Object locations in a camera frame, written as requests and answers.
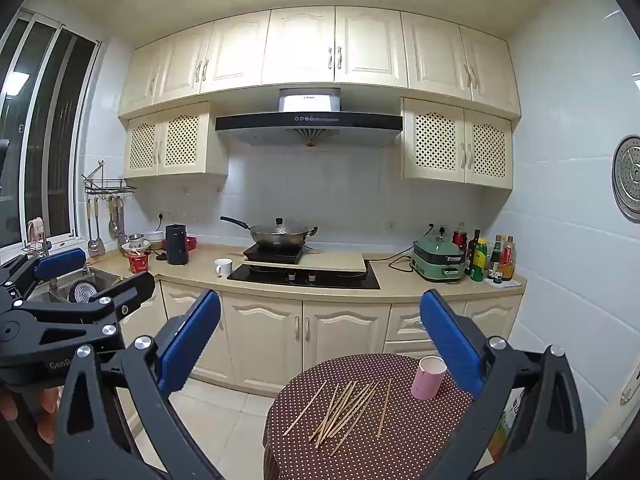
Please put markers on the black glass cooktop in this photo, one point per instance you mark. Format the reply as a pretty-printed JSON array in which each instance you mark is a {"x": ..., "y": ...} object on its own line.
[{"x": 350, "y": 280}]

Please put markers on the metal ladle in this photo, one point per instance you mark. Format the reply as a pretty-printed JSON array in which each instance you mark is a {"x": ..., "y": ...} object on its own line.
[{"x": 96, "y": 247}]

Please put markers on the green electric cooker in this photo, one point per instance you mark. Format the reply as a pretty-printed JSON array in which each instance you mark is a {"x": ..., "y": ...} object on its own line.
[{"x": 437, "y": 260}]

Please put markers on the red instant noodle cup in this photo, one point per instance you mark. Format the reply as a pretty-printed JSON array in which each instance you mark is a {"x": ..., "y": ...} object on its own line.
[{"x": 138, "y": 262}]

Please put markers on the green bottle yellow cap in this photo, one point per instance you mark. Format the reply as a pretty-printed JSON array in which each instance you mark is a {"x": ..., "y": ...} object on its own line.
[{"x": 479, "y": 262}]

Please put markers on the metal sink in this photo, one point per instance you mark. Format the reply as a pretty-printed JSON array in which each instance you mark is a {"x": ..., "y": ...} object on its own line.
[{"x": 95, "y": 280}]

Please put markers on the window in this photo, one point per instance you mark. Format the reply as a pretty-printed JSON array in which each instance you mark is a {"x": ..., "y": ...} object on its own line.
[{"x": 65, "y": 135}]

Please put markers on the black range hood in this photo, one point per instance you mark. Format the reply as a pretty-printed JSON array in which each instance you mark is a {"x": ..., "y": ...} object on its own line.
[{"x": 310, "y": 121}]

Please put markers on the cream base cabinets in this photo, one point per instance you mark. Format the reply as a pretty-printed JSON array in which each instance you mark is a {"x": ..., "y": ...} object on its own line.
[{"x": 270, "y": 340}]

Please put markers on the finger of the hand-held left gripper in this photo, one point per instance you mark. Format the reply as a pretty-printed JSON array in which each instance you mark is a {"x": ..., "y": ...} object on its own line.
[
  {"x": 60, "y": 262},
  {"x": 100, "y": 305}
]

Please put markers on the dark glass bottle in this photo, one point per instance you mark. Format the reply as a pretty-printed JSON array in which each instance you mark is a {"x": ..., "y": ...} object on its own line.
[{"x": 471, "y": 255}]

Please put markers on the metal spoon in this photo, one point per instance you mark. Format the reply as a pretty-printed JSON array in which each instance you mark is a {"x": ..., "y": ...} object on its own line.
[{"x": 121, "y": 237}]

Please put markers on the white bowl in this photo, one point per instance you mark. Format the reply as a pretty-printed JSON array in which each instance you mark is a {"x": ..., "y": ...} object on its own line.
[{"x": 154, "y": 236}]

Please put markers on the metal spatula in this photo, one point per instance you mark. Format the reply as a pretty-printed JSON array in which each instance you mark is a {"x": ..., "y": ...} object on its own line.
[{"x": 113, "y": 227}]

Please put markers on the set of wooden chopsticks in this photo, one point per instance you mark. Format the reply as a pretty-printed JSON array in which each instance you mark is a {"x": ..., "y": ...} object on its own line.
[{"x": 350, "y": 405}]

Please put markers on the cream lattice-door cabinet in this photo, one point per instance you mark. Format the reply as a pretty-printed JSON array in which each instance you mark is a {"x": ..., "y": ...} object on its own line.
[
  {"x": 440, "y": 140},
  {"x": 180, "y": 140}
]

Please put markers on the black induction cooker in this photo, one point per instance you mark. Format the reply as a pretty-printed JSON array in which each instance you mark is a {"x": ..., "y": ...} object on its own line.
[{"x": 275, "y": 252}]

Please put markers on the person's left hand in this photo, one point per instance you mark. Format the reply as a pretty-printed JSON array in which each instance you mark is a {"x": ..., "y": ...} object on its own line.
[{"x": 47, "y": 402}]

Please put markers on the cream upper wall cabinets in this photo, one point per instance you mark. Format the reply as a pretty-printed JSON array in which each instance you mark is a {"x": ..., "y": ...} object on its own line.
[{"x": 300, "y": 45}]

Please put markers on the round metal steamer plate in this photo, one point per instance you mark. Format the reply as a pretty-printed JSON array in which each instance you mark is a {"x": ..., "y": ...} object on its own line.
[{"x": 629, "y": 175}]

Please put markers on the red box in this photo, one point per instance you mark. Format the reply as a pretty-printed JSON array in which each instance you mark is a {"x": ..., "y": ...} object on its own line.
[{"x": 191, "y": 243}]

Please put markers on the brown polka-dot tablecloth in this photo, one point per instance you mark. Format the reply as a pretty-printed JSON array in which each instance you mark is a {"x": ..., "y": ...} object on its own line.
[{"x": 400, "y": 435}]

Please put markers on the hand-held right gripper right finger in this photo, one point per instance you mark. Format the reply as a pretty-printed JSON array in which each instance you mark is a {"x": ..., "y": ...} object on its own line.
[{"x": 450, "y": 340}]

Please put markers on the beige board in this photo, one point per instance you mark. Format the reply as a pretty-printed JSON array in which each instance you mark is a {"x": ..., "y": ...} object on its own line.
[{"x": 330, "y": 261}]

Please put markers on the red label sauce bottle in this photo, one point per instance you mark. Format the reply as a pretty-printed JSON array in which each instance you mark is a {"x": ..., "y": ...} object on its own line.
[{"x": 508, "y": 262}]

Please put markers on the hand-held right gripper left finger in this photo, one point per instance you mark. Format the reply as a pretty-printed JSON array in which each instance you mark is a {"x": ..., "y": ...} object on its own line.
[{"x": 190, "y": 345}]

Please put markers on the red label drink bottle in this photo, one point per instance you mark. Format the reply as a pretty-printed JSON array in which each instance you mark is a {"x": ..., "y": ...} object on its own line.
[{"x": 460, "y": 237}]

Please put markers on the dark electric kettle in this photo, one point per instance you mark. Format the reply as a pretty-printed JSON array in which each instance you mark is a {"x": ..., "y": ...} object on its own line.
[{"x": 176, "y": 245}]

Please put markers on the metal utensil rack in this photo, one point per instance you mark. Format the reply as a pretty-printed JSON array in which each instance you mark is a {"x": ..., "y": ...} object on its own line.
[{"x": 110, "y": 187}]

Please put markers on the white green rice bag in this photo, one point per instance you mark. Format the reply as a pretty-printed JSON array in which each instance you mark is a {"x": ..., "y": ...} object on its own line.
[{"x": 507, "y": 425}]

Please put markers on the dark soy sauce bottle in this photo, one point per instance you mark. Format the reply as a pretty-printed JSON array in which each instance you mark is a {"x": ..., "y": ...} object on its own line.
[{"x": 495, "y": 260}]

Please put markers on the metal wok with lid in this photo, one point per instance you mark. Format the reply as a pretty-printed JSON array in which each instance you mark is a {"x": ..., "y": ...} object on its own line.
[{"x": 280, "y": 235}]

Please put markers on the pink cup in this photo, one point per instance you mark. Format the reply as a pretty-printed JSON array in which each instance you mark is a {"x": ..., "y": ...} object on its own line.
[{"x": 427, "y": 382}]

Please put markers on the white mug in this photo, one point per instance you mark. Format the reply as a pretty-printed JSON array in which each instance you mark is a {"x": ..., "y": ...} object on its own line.
[{"x": 223, "y": 267}]

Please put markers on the white wall socket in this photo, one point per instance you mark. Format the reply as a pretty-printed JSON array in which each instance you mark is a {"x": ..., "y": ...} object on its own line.
[{"x": 442, "y": 229}]

